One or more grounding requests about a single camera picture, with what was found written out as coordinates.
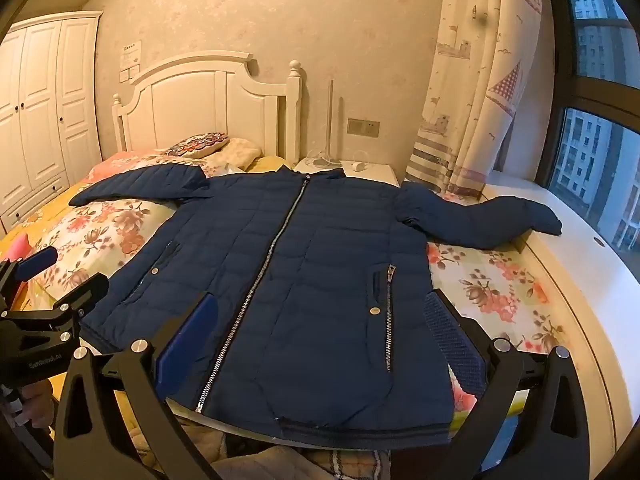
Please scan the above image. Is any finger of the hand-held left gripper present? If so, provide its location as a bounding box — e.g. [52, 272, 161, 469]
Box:
[10, 272, 110, 348]
[0, 246, 58, 311]

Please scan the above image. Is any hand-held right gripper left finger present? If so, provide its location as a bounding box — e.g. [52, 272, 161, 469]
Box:
[52, 291, 221, 480]

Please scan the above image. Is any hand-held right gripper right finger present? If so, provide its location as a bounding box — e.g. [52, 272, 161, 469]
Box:
[422, 290, 591, 480]

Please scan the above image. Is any navy puffer jacket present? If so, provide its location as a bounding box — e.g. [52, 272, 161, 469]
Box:
[68, 165, 563, 448]

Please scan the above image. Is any person's left hand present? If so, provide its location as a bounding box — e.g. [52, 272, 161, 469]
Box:
[20, 379, 55, 433]

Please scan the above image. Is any pink cloth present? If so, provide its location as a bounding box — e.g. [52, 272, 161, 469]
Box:
[7, 234, 33, 261]

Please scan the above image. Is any yellow bedsheet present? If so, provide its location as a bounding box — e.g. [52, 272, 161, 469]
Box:
[0, 180, 108, 321]

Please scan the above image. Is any bed with floral sheet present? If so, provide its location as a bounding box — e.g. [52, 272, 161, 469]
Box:
[27, 197, 576, 441]

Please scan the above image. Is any peach floral pillow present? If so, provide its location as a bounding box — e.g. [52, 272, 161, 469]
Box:
[87, 152, 211, 183]

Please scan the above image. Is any white wardrobe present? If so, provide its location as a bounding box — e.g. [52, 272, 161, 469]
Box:
[0, 10, 104, 233]

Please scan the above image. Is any white windowsill desk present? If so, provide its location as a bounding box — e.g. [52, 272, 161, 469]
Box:
[480, 170, 640, 480]

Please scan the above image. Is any white nightstand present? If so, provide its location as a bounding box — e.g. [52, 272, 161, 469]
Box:
[292, 159, 401, 188]

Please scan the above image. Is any embroidered patterned pillow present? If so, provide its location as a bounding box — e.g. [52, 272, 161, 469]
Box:
[162, 132, 230, 158]

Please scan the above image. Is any cream pillow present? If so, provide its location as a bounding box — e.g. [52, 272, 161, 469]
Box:
[202, 137, 263, 173]

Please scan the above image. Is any yellow pillow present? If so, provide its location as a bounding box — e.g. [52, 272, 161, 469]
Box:
[247, 156, 296, 173]

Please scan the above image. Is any white bed headboard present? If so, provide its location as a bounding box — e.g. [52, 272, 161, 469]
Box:
[111, 51, 303, 171]

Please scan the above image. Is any dark framed window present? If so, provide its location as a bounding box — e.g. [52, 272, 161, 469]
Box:
[542, 0, 640, 261]

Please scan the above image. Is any white lamp stand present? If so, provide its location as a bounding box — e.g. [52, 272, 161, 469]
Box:
[305, 79, 343, 168]

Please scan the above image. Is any sailboat print curtain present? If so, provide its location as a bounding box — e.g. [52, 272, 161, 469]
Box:
[404, 0, 546, 201]

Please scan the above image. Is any paper wall notice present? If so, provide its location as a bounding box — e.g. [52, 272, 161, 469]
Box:
[120, 40, 143, 68]

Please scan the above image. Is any bronze wall socket panel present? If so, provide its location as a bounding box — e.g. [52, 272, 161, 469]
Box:
[346, 118, 381, 137]

